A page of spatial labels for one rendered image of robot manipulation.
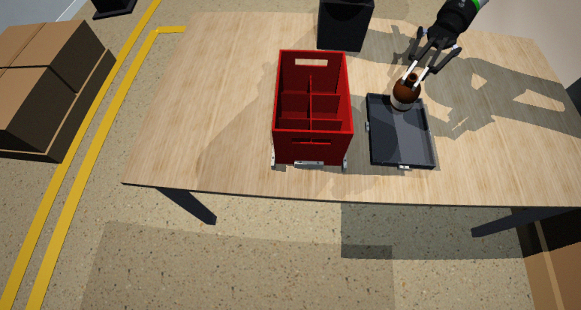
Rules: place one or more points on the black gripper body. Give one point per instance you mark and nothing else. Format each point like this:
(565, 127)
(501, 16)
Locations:
(448, 24)

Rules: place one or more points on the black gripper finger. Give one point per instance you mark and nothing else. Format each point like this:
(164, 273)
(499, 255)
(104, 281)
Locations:
(455, 51)
(416, 58)

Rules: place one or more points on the brown glass bottle with white label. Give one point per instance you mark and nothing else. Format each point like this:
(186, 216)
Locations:
(402, 97)

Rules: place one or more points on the red divided crate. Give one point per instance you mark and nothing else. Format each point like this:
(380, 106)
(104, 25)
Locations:
(319, 93)

